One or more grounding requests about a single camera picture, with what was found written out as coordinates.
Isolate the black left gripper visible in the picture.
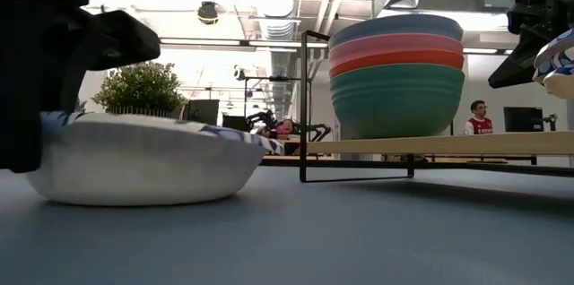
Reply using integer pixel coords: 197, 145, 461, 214
0, 0, 187, 174

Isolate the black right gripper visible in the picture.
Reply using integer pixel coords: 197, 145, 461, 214
487, 0, 574, 90

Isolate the blue patterned paper bowl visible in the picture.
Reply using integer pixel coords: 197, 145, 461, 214
532, 28, 574, 100
24, 111, 286, 208

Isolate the orange plastic bowl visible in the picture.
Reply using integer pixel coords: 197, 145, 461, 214
329, 49, 466, 81

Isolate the pink plastic bowl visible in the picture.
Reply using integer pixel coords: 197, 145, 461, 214
329, 32, 465, 65

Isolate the blue plastic bowl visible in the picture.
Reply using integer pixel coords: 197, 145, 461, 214
327, 13, 465, 51

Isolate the green plastic bowl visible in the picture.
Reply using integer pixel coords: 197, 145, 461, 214
329, 63, 466, 141

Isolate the long ceiling light strip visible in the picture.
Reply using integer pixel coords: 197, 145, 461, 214
461, 46, 515, 56
159, 36, 331, 51

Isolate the black computer monitor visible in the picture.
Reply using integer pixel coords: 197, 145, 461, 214
222, 114, 251, 133
502, 106, 545, 134
184, 99, 221, 126

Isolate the small black background stand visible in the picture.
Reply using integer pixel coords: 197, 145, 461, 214
542, 113, 560, 132

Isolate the person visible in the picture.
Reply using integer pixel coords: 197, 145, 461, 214
257, 117, 300, 156
464, 99, 494, 136

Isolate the wooden cutting board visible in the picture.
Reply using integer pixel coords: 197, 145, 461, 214
299, 29, 574, 184

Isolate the white flowering plant in pot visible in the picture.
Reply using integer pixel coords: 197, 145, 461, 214
91, 61, 188, 119

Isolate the black hanging ceiling device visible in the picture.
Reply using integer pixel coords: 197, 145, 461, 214
196, 0, 220, 26

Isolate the black metal table frame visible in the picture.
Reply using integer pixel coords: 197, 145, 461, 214
259, 155, 574, 178

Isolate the black camera boom stand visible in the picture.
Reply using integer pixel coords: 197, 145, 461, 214
232, 65, 302, 98

